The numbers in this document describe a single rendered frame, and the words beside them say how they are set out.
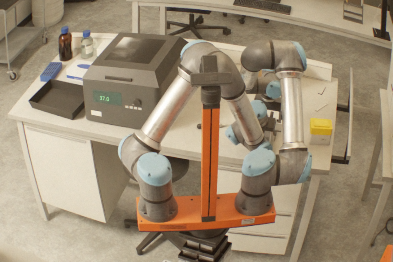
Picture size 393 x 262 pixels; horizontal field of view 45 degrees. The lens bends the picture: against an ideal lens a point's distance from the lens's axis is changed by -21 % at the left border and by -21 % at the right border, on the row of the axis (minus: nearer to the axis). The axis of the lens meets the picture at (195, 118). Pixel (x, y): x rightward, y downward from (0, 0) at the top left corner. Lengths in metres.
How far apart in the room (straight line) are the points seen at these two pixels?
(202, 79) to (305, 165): 0.54
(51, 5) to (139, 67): 3.79
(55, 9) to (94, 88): 3.73
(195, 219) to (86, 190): 1.16
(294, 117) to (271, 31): 3.88
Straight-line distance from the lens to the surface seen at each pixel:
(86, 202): 3.21
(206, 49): 1.99
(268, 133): 2.56
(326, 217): 3.60
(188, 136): 2.69
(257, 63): 2.08
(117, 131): 2.75
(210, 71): 1.74
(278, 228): 2.90
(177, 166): 2.97
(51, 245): 3.42
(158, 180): 1.95
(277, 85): 2.43
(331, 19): 4.18
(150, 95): 2.61
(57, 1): 6.35
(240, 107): 2.02
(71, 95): 3.08
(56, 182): 3.23
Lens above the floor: 2.47
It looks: 34 degrees down
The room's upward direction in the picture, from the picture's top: straight up
